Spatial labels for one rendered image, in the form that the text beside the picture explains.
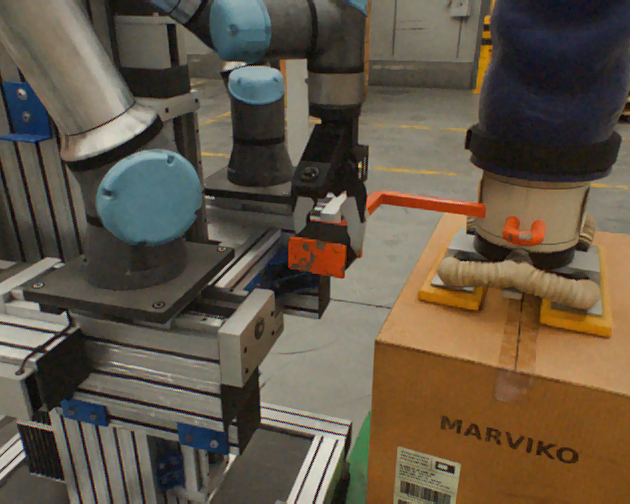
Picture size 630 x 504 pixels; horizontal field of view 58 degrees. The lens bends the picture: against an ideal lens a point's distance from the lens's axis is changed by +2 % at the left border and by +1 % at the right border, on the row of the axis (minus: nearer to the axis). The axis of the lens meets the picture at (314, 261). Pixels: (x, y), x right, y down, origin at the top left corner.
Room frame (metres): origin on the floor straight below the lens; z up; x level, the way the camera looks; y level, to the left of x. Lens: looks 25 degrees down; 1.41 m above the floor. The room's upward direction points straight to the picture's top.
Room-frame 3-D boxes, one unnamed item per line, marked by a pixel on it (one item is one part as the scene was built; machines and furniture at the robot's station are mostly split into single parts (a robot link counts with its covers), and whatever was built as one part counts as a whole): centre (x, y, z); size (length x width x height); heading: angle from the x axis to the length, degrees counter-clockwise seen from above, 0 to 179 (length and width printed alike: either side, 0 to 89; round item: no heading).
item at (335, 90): (0.77, -0.03, 1.30); 0.08 x 0.08 x 0.05
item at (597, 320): (0.89, -0.46, 0.97); 0.34 x 0.10 x 0.05; 157
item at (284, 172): (1.24, 0.12, 1.09); 0.15 x 0.15 x 0.10
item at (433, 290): (0.96, -0.29, 0.97); 0.34 x 0.10 x 0.05; 157
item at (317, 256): (0.75, -0.02, 1.08); 0.09 x 0.08 x 0.05; 67
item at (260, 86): (1.25, 0.12, 1.20); 0.13 x 0.12 x 0.14; 9
